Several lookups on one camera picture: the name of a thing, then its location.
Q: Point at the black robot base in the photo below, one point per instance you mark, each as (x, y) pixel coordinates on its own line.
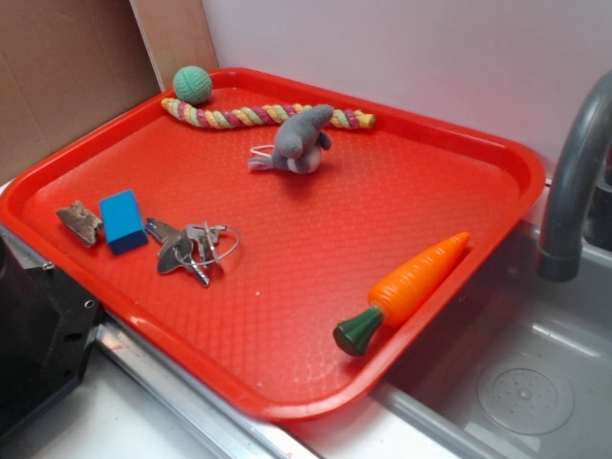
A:
(48, 324)

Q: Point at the red plastic tray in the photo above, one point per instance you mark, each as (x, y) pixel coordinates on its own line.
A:
(312, 246)

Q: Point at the grey plush toy animal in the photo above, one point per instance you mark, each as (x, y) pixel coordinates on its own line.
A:
(298, 144)

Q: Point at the silver key bunch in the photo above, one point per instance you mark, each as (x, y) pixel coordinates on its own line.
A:
(193, 249)

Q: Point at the orange plastic carrot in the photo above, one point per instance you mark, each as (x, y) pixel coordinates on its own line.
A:
(397, 296)

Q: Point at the blue rectangular block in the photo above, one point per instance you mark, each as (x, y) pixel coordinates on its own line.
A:
(122, 222)

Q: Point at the green rubber ball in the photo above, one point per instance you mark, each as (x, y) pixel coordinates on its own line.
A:
(193, 85)

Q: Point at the brown wood chunk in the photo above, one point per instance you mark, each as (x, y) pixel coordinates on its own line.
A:
(83, 223)

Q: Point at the grey toy faucet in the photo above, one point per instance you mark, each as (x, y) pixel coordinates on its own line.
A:
(578, 207)

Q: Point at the grey plastic sink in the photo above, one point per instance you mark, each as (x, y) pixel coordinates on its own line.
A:
(515, 366)

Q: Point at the brown cardboard panel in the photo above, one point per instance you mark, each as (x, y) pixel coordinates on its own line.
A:
(67, 67)

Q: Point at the silver metal rail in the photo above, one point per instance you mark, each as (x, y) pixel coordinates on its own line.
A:
(220, 428)

